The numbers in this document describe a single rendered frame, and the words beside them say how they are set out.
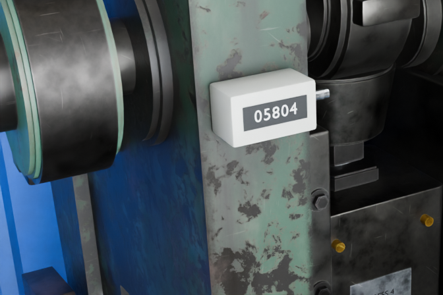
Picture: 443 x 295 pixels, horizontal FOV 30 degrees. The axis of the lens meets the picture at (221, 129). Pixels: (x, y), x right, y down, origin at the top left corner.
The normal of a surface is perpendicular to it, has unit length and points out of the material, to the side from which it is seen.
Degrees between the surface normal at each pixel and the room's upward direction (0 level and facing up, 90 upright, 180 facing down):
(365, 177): 90
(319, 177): 90
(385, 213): 90
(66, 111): 94
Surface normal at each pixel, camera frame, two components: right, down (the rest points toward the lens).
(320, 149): 0.40, 0.30
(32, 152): 0.39, 0.70
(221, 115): -0.91, 0.20
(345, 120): 0.14, 0.50
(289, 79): -0.07, -0.93
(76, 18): 0.30, -0.27
